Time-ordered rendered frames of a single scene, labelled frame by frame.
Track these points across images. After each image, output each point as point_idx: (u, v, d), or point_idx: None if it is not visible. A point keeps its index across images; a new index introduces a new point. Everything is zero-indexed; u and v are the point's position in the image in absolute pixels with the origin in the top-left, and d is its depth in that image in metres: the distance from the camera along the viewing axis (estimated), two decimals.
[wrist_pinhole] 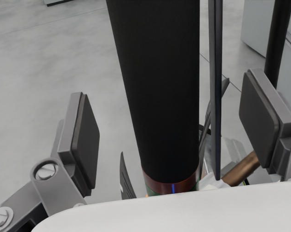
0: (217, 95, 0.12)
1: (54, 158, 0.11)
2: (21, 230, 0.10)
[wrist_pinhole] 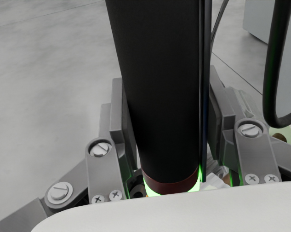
0: (203, 94, 0.12)
1: (110, 139, 0.11)
2: (75, 209, 0.10)
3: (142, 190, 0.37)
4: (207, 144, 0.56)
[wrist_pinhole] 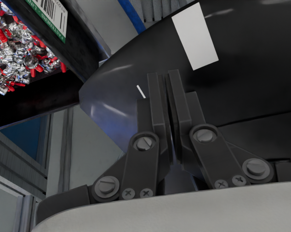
0: None
1: (156, 136, 0.11)
2: (117, 206, 0.10)
3: None
4: None
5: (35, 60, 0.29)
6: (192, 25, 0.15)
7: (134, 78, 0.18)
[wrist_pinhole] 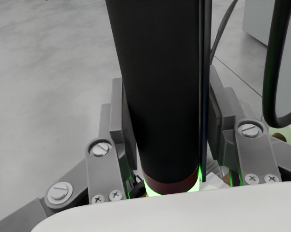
0: (203, 95, 0.12)
1: (110, 139, 0.11)
2: (75, 209, 0.10)
3: None
4: (207, 153, 0.58)
5: None
6: None
7: None
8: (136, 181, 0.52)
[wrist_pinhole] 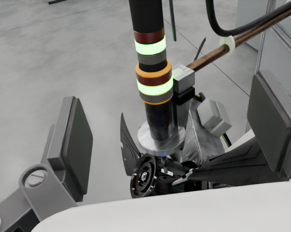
0: None
1: (42, 164, 0.11)
2: None
3: (149, 176, 0.61)
4: (191, 139, 0.82)
5: None
6: None
7: None
8: (141, 156, 0.76)
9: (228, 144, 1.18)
